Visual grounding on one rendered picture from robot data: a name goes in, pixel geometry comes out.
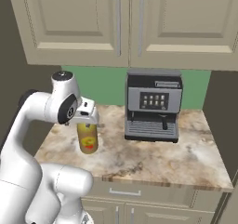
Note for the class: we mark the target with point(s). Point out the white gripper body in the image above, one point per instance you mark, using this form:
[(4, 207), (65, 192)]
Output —
[(88, 118)]

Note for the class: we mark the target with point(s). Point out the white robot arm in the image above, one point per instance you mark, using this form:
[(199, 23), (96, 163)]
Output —
[(21, 172)]

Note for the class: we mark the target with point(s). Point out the grey and black coffee machine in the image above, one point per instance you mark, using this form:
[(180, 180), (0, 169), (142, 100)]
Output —
[(153, 110)]

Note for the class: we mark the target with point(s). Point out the beige lower cupboard door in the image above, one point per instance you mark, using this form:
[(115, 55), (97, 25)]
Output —
[(102, 213), (173, 217)]

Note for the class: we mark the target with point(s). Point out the beige cupboard door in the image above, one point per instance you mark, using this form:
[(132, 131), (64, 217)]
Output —
[(173, 217), (71, 20), (189, 20), (102, 213)]

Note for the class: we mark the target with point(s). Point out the beige upper cupboard door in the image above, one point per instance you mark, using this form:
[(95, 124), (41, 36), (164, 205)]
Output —
[(71, 20), (189, 20)]

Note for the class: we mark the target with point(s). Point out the beige drawer front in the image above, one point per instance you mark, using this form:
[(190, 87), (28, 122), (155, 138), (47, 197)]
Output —
[(173, 195)]

